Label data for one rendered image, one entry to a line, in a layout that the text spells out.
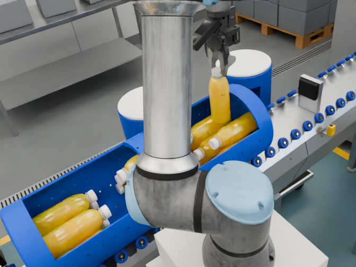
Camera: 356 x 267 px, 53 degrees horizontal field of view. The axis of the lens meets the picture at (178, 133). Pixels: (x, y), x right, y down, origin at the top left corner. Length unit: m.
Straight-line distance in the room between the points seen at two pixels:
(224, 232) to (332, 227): 1.83
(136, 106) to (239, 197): 1.10
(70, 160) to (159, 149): 2.56
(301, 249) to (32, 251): 0.64
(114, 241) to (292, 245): 0.49
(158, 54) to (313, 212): 2.04
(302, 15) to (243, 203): 3.70
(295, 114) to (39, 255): 1.19
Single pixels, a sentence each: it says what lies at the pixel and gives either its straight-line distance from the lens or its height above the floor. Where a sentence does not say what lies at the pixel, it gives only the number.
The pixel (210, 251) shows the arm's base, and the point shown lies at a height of 1.30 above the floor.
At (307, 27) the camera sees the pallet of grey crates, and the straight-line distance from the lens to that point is 4.27.
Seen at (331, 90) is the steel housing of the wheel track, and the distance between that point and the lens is 1.87.
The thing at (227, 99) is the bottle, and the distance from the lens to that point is 1.23.
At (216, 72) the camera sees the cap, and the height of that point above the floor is 1.34.
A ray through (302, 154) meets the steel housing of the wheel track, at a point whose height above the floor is 0.86.
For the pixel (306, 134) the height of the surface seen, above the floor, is 0.93.
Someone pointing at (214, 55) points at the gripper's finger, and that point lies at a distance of 1.19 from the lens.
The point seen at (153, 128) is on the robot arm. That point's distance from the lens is 0.61.
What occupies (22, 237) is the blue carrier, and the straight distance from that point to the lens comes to 1.01.
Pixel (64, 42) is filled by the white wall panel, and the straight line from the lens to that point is 4.46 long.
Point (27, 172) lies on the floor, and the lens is 3.24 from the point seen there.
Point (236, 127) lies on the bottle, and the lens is 1.25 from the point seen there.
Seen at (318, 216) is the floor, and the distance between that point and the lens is 2.48.
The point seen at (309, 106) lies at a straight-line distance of 1.70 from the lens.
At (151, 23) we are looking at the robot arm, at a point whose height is 1.71.
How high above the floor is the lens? 1.92
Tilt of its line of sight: 38 degrees down
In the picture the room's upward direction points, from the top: 10 degrees counter-clockwise
